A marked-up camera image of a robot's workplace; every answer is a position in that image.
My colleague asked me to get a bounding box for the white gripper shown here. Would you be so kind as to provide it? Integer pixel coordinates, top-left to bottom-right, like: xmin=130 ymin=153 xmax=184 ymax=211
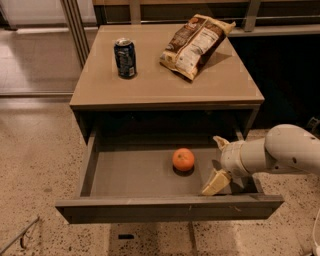
xmin=201 ymin=136 xmax=249 ymax=196

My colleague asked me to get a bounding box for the orange fruit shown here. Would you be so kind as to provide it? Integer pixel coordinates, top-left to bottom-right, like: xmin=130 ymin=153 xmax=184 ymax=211
xmin=172 ymin=148 xmax=195 ymax=172

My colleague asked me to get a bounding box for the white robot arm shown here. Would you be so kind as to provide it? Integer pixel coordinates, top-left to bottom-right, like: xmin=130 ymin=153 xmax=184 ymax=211
xmin=201 ymin=124 xmax=320 ymax=196

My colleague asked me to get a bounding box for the grey open top drawer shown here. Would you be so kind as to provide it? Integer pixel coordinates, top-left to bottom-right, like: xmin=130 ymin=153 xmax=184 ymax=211
xmin=56 ymin=130 xmax=284 ymax=224

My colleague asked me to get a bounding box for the brown chip bag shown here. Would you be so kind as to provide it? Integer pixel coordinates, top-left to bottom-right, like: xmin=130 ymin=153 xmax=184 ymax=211
xmin=160 ymin=14 xmax=236 ymax=80

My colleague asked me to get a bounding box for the small black floor object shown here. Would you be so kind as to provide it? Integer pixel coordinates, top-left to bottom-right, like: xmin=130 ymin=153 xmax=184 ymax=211
xmin=118 ymin=234 xmax=134 ymax=240

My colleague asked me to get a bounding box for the dark blue soda can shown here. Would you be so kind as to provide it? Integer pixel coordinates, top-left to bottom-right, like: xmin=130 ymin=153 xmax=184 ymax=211
xmin=114 ymin=38 xmax=137 ymax=79

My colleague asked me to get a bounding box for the metal rod on floor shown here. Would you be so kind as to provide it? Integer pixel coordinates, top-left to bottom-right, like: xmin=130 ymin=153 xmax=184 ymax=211
xmin=0 ymin=216 xmax=40 ymax=256

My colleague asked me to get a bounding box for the white cable at right edge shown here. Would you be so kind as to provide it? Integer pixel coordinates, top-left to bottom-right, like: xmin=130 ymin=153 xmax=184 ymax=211
xmin=311 ymin=209 xmax=320 ymax=256

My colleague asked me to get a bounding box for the grey vertical metal post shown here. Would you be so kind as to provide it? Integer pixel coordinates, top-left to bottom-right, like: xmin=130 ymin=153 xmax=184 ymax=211
xmin=60 ymin=0 xmax=89 ymax=68

